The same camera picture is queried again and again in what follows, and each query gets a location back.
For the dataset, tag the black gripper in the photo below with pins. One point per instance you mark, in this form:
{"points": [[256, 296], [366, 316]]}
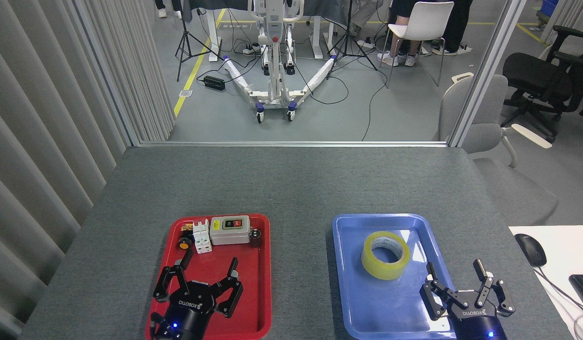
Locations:
{"points": [[475, 323], [190, 311]]}

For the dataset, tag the yellow tape roll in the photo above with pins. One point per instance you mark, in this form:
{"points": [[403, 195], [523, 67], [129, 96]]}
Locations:
{"points": [[383, 271]]}

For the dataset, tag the yellow push button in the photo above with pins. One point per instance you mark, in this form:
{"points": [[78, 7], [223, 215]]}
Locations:
{"points": [[184, 243]]}

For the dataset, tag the white circuit breaker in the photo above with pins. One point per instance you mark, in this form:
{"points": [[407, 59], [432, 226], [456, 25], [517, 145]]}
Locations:
{"points": [[202, 241]]}

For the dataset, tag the red plastic tray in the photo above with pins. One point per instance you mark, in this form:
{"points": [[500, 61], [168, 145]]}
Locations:
{"points": [[253, 264]]}

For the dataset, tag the black computer mouse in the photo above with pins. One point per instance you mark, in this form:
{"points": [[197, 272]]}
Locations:
{"points": [[531, 250]]}

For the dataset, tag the blue plastic tray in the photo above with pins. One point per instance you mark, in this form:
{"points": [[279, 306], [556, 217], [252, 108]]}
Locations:
{"points": [[367, 302]]}

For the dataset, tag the white desk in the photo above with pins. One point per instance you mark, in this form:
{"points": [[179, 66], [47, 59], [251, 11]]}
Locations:
{"points": [[570, 250]]}

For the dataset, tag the grey office chair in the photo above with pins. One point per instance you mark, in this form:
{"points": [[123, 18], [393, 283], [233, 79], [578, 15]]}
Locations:
{"points": [[461, 108]]}

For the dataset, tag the black power adapter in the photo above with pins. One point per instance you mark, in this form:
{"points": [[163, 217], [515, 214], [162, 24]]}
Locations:
{"points": [[214, 83]]}

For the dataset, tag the black office chair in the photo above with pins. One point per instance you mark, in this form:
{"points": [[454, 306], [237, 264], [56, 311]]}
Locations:
{"points": [[532, 75]]}

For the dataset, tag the white wheeled stand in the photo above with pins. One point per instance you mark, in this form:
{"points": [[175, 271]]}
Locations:
{"points": [[274, 56]]}

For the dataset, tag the white power strip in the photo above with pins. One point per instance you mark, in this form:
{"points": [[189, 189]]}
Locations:
{"points": [[251, 49]]}

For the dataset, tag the seated person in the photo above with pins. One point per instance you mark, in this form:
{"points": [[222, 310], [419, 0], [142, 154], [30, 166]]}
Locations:
{"points": [[386, 58]]}

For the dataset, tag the black tripod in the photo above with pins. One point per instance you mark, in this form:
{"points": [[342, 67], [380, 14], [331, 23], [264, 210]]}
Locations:
{"points": [[349, 28], [183, 28]]}

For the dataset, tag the standing person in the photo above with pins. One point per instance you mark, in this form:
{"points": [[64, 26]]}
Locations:
{"points": [[459, 23]]}

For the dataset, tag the white plastic chair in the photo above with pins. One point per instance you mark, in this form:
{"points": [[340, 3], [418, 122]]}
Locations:
{"points": [[426, 21]]}

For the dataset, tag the blue bin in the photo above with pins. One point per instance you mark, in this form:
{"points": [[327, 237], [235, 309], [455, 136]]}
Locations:
{"points": [[549, 8]]}

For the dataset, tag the grey switch box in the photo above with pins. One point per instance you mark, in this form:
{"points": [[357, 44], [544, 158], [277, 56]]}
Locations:
{"points": [[230, 233]]}

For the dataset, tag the black knob switch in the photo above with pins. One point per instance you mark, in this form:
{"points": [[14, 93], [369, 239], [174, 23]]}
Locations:
{"points": [[255, 238]]}

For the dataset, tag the silver table edge rail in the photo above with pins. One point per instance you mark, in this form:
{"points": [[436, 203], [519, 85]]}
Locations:
{"points": [[296, 143]]}

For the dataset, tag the silver post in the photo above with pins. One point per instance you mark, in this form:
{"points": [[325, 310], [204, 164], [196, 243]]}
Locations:
{"points": [[490, 66]]}

